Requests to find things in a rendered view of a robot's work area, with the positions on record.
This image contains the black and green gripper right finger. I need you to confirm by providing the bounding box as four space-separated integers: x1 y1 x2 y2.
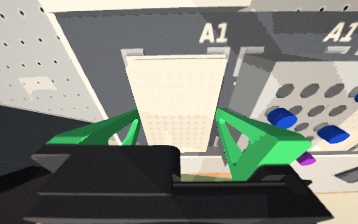
215 108 312 181

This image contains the white tube rack with round holes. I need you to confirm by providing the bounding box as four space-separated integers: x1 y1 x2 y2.
227 53 358 152

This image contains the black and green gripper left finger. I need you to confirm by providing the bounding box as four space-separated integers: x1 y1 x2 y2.
46 109 141 145

